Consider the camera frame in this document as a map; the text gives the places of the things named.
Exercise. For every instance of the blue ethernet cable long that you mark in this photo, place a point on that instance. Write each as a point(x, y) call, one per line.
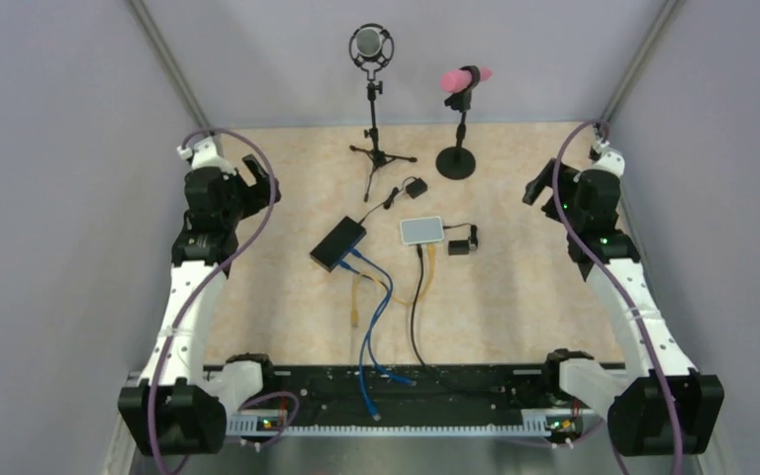
point(366, 346)

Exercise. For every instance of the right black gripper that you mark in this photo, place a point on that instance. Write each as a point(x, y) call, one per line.
point(535, 187)

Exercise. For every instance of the black network switch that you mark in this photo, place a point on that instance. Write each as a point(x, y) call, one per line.
point(332, 249)

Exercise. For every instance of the grey studio microphone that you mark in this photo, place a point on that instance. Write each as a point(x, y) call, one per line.
point(371, 48)

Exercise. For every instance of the black power adapter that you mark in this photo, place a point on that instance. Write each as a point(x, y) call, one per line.
point(457, 247)
point(416, 188)

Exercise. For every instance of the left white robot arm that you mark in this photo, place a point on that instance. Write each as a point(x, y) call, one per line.
point(176, 408)

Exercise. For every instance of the black round-base microphone stand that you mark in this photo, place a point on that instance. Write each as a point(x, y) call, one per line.
point(457, 162)

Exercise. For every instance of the blue ethernet cable short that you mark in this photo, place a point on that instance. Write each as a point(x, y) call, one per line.
point(375, 319)

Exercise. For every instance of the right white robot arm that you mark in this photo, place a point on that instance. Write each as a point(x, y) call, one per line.
point(663, 404)

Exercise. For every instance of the black tripod microphone stand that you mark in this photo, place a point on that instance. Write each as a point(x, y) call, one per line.
point(376, 155)

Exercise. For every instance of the white network switch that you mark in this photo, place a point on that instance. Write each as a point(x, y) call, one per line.
point(422, 230)

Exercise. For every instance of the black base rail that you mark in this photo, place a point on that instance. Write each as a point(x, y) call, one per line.
point(460, 396)

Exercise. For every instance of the pink foam microphone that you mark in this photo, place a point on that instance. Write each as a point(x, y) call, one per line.
point(456, 80)

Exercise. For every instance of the white slotted cable duct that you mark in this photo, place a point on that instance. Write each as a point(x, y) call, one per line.
point(534, 424)

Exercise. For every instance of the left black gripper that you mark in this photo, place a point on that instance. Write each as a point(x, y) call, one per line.
point(259, 194)

